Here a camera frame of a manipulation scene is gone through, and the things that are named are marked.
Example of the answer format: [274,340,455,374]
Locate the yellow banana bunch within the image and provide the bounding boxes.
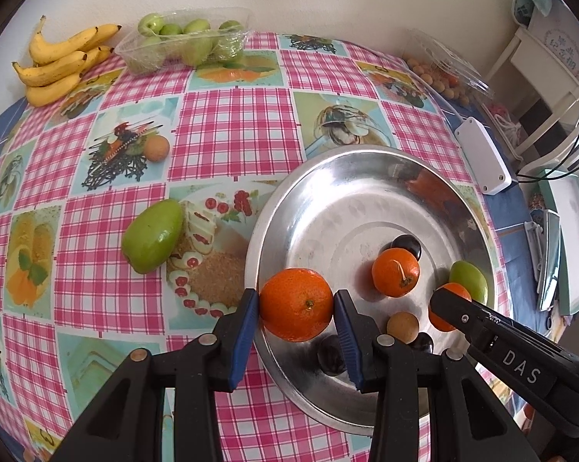
[12,15,123,107]

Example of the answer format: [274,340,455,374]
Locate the clear plastic clamshell container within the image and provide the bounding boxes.
[402,29,495,107]

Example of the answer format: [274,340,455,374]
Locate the large green mango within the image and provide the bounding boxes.
[122,199,185,274]

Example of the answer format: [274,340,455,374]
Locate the round brown fruit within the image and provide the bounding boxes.
[142,135,171,162]
[386,311,420,344]

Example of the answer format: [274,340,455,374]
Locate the pile of small green fruits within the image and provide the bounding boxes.
[138,13,247,70]

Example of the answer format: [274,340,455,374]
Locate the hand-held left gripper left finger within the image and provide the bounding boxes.
[51,289,260,462]

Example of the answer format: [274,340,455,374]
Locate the pink checked plastic tablecloth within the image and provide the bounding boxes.
[0,31,512,462]

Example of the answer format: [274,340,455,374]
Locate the pale green tray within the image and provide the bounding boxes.
[535,173,579,316]

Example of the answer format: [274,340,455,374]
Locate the small green mango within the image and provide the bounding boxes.
[449,260,489,306]

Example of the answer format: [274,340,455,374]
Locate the orange mandarin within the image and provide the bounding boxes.
[371,248,421,298]
[428,283,473,332]
[260,268,334,342]

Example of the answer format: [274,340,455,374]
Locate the white power box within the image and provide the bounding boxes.
[454,117,513,196]

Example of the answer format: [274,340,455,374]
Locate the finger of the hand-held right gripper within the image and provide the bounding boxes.
[429,286,492,347]

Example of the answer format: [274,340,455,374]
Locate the teal cloth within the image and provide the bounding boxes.
[512,0,555,25]

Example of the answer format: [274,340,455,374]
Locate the black cable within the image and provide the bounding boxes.
[515,106,579,184]

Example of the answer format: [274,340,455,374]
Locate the white mesh bag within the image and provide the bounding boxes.
[484,101,524,155]

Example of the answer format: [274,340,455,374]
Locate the round metal plate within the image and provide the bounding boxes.
[245,144,499,436]

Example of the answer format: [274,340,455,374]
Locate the clear plastic fruit tray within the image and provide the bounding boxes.
[114,7,252,75]

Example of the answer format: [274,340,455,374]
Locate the grey tray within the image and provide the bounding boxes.
[525,209,562,311]

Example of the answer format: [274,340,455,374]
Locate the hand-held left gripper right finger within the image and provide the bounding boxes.
[334,290,543,462]

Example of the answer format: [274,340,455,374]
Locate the white wooden chair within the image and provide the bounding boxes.
[484,7,579,155]

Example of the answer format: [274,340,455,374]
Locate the pile of tan longans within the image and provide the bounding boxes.
[407,55,470,104]

